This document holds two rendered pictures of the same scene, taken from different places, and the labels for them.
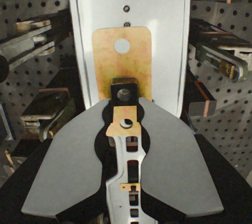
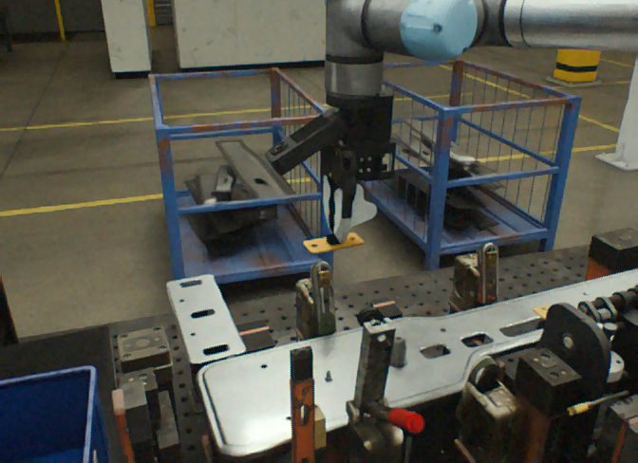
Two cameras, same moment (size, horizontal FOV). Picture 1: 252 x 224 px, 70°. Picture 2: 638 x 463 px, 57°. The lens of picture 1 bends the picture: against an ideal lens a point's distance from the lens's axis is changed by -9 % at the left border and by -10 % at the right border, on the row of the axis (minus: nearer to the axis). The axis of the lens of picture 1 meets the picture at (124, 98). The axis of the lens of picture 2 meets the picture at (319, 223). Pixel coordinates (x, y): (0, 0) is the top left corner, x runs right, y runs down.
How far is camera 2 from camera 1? 0.79 m
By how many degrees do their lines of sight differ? 60
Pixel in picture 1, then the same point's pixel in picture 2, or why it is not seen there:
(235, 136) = (439, 307)
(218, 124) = not seen: hidden behind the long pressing
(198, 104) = (383, 310)
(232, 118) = not seen: hidden behind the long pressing
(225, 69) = (324, 278)
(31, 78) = not seen: outside the picture
